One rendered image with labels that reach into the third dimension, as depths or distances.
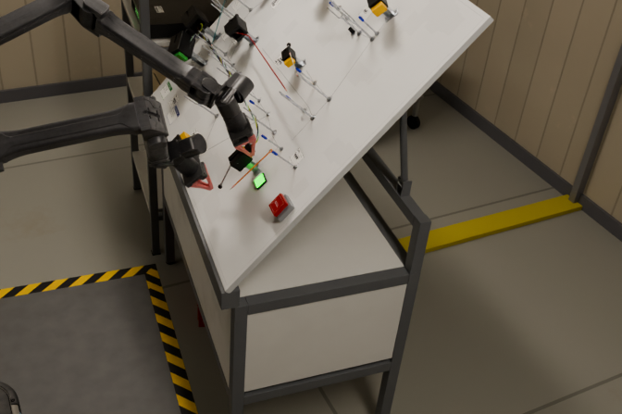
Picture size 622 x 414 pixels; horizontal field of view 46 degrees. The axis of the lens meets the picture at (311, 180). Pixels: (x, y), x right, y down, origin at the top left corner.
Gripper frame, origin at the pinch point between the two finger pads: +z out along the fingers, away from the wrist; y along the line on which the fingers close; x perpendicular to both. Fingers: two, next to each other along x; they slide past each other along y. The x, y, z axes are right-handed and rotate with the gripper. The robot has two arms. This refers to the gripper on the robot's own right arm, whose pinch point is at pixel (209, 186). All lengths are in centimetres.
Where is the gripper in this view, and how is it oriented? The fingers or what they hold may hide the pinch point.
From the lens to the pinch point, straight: 223.2
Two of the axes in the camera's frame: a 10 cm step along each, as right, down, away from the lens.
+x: -8.1, 5.6, 1.6
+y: -2.8, -6.2, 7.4
